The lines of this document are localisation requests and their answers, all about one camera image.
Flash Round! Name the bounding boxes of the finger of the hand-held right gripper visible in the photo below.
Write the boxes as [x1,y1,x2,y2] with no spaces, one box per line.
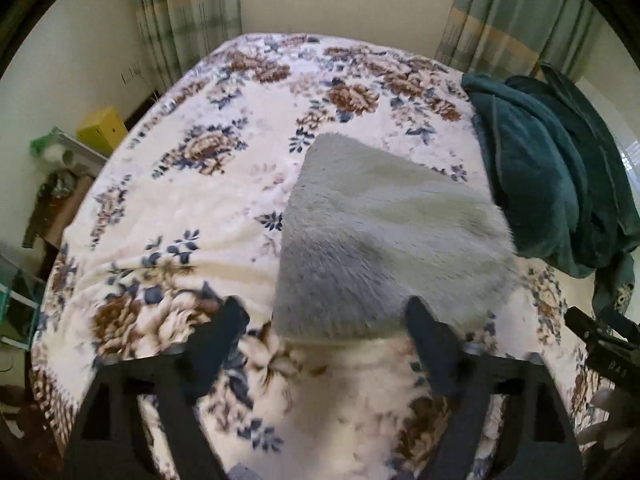
[565,305,609,349]
[597,310,640,349]

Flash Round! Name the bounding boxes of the grey long box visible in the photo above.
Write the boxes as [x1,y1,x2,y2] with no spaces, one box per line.
[52,127,109,174]

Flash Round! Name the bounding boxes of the teal plush blanket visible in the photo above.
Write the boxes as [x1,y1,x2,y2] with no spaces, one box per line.
[460,62,640,313]

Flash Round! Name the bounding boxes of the person's right hand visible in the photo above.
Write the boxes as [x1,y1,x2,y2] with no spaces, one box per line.
[580,388,640,455]

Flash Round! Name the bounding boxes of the grey fluffy pants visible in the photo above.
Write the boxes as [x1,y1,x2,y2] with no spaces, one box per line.
[272,132,519,344]

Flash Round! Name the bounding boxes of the green plastic bag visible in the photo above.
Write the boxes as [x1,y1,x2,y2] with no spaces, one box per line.
[30,127,66,159]

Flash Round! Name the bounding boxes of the floral bed sheet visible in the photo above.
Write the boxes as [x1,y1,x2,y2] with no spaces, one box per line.
[30,32,617,480]

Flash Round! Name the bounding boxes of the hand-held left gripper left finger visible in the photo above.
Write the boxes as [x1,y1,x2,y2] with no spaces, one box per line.
[62,296,251,480]

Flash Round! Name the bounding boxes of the brown cardboard box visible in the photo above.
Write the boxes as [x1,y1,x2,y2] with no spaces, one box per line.
[22,170,97,252]

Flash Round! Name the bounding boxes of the yellow box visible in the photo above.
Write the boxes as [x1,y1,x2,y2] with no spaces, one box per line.
[76,105,129,156]

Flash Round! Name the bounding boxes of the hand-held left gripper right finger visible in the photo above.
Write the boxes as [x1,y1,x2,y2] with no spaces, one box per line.
[404,296,586,480]

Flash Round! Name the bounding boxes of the teal shelf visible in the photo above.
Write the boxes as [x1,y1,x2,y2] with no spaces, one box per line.
[0,249,49,352]

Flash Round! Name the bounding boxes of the white roll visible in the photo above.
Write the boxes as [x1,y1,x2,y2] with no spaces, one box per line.
[42,145,77,167]

